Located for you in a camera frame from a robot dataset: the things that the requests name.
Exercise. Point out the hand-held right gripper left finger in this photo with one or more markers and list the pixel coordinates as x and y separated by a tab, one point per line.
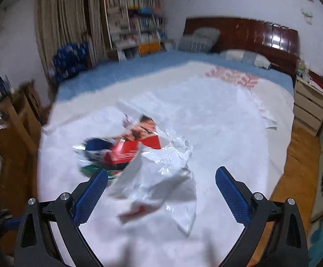
90	197

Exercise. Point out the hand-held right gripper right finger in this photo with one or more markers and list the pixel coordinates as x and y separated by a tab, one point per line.
230	192

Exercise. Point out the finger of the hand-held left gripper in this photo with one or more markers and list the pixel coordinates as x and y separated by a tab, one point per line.
12	223

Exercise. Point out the blue green snack packet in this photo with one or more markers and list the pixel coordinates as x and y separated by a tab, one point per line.
97	144

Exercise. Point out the red snack packet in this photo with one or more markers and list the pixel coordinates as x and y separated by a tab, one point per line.
128	150

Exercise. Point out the clear plastic wrapper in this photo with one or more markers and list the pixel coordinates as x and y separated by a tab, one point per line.
155	183

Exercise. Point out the white towel cloth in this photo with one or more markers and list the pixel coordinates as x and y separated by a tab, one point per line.
205	133

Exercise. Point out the brown wooden cabinet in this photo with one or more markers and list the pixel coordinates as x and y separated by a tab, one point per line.
17	133

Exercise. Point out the cream nightstand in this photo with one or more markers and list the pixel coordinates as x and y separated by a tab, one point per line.
308	105

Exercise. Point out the floral blanket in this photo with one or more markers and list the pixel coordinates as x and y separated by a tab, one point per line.
228	75

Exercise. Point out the blue bedsheet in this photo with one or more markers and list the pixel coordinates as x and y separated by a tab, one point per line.
122	72

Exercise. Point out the white pillow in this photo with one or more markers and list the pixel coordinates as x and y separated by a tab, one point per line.
239	55

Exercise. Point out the red box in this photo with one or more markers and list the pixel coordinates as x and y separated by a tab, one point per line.
318	84

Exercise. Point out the blue star print cloth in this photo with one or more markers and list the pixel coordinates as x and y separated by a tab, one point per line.
69	58

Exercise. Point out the grey plaid pillow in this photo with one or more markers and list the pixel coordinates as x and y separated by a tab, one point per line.
200	40

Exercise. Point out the dark wooden headboard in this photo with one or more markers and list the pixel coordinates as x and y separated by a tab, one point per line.
247	33

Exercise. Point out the beige curtain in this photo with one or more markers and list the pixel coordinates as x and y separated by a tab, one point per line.
64	19

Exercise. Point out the white bookshelf with books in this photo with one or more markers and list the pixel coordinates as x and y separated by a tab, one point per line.
133	19

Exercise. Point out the wall sticker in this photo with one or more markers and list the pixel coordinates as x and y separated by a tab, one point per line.
308	16

